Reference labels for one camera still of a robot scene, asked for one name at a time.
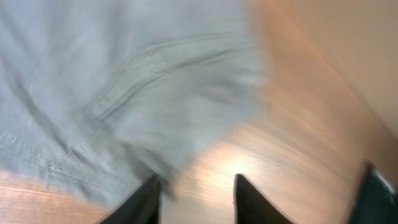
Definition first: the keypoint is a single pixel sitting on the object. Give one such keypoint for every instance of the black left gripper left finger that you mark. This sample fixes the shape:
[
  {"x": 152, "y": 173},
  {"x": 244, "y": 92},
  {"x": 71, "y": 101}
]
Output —
[{"x": 142, "y": 207}]

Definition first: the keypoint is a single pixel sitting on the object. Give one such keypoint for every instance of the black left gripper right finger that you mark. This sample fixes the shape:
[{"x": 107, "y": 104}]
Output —
[{"x": 252, "y": 207}]

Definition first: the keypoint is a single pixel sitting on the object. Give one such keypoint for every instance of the grey cotton shorts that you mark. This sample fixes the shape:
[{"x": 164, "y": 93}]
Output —
[{"x": 98, "y": 95}]

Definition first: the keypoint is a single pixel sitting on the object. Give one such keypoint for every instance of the black shorts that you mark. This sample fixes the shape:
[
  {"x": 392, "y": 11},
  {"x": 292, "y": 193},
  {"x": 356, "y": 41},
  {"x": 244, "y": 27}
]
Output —
[{"x": 376, "y": 200}]

